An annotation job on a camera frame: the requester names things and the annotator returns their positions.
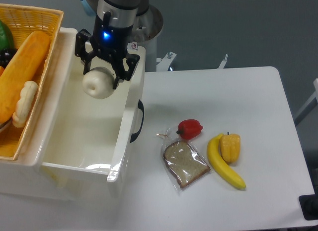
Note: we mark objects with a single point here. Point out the dark purple grapes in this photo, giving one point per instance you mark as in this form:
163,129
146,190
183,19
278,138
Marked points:
6,55

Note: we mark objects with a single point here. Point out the white frame at right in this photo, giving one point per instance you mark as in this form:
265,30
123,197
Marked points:
308,106

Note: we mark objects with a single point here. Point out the white table frame bracket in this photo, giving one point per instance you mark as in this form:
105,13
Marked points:
165,63

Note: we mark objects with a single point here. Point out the open upper white drawer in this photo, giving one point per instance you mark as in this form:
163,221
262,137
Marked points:
90,137

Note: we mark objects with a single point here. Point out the orange baguette loaf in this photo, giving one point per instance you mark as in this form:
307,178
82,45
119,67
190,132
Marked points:
21,68

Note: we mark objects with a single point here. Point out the bagged bread slice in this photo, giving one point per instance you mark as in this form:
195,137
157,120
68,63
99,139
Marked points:
183,163

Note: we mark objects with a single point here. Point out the yellow wicker basket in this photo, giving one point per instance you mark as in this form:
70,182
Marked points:
22,21

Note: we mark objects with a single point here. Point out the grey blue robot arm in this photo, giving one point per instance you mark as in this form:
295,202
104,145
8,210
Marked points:
123,13

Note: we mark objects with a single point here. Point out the red bell pepper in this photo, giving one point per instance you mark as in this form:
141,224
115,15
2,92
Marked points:
189,129

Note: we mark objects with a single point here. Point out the orange yellow bell pepper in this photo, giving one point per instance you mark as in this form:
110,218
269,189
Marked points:
230,147

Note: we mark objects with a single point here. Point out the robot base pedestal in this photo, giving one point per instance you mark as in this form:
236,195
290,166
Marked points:
146,30

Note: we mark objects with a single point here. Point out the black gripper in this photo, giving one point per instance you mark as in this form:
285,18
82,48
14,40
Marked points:
110,44

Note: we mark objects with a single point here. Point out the small cream pastry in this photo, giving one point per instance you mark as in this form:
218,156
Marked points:
23,105

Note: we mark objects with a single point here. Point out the white drawer cabinet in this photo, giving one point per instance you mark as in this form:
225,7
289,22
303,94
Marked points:
26,176

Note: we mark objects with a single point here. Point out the black device at edge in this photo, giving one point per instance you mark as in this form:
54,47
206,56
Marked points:
309,206

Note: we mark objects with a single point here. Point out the green bell pepper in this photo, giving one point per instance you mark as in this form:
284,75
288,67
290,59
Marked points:
6,37

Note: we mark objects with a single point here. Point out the black drawer handle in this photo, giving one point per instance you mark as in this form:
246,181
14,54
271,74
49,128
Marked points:
140,121

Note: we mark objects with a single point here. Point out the yellow banana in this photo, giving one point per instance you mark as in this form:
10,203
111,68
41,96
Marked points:
220,166

